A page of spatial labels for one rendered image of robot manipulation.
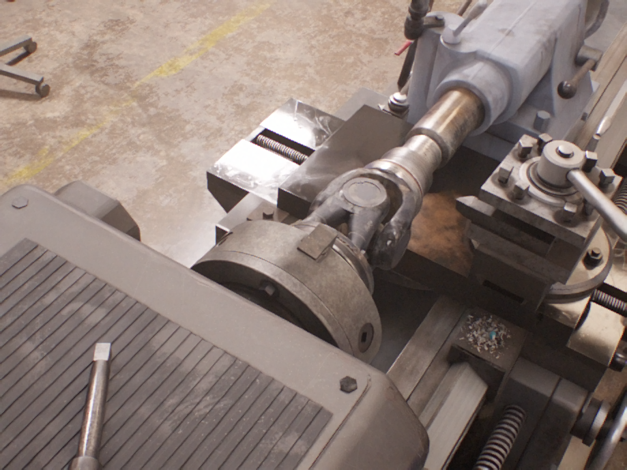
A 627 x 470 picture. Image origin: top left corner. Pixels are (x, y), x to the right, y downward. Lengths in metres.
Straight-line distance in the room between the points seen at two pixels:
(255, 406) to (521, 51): 0.98
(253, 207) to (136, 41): 2.18
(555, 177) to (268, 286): 0.49
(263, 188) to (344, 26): 2.30
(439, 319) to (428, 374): 0.12
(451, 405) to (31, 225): 0.74
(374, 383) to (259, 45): 2.97
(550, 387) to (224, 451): 0.87
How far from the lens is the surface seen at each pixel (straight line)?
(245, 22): 3.75
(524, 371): 1.45
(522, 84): 1.48
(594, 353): 1.42
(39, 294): 0.77
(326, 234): 0.99
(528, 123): 1.64
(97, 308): 0.75
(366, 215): 1.10
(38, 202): 0.86
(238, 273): 0.96
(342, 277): 0.97
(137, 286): 0.76
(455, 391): 1.33
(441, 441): 1.29
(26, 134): 3.16
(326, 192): 1.17
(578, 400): 1.45
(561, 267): 1.25
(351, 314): 0.97
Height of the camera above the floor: 1.91
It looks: 45 degrees down
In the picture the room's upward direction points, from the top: 7 degrees clockwise
